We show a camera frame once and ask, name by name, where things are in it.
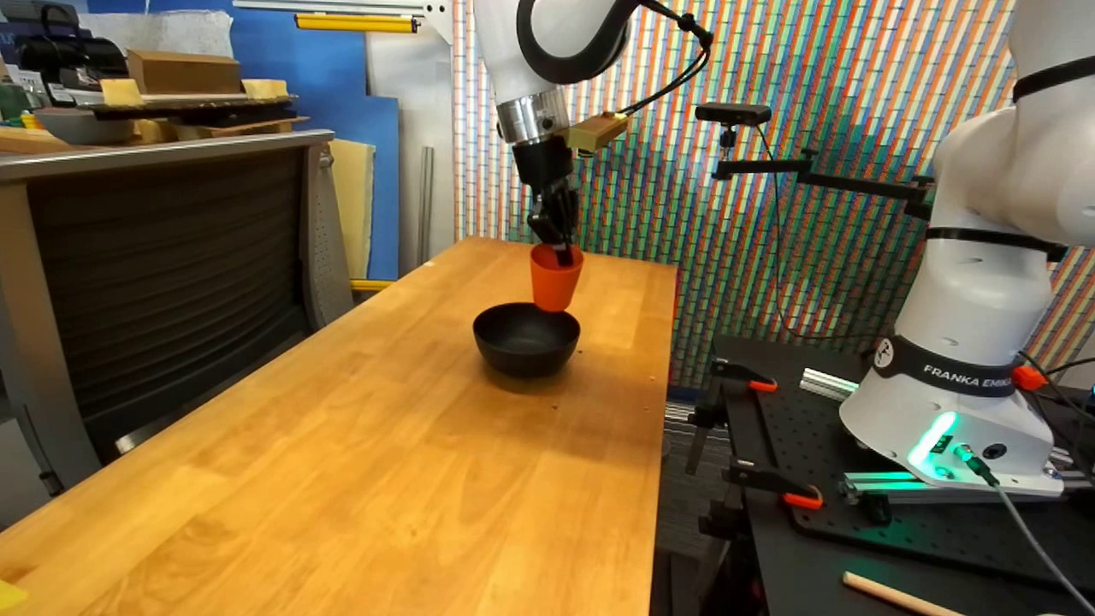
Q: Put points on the blue board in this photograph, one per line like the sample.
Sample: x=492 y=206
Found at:
x=331 y=80

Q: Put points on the wooden dowel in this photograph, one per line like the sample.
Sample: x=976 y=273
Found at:
x=900 y=596

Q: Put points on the black bowl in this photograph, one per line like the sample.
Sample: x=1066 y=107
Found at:
x=523 y=344

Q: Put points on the black breadboard robot table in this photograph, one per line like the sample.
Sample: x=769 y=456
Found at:
x=910 y=548

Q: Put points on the grey mesh office chair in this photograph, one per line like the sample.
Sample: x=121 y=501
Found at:
x=173 y=287

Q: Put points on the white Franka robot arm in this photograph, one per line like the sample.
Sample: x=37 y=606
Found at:
x=980 y=320

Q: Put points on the tan wrist camera box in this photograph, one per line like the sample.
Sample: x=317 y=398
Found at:
x=596 y=131

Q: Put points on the yellow foam block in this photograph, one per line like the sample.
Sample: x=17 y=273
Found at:
x=266 y=92

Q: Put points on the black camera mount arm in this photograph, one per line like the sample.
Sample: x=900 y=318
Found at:
x=821 y=175

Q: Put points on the aluminium rail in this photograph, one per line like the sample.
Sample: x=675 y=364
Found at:
x=959 y=489

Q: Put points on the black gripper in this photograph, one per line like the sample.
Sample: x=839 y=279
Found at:
x=546 y=172

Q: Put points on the yellow bar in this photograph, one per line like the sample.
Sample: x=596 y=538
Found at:
x=356 y=21

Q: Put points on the wooden box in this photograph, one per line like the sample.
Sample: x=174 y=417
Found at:
x=187 y=75

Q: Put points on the orange plastic cup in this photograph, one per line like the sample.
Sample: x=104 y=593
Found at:
x=554 y=287

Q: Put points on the black stereo camera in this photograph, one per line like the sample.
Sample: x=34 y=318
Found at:
x=733 y=115

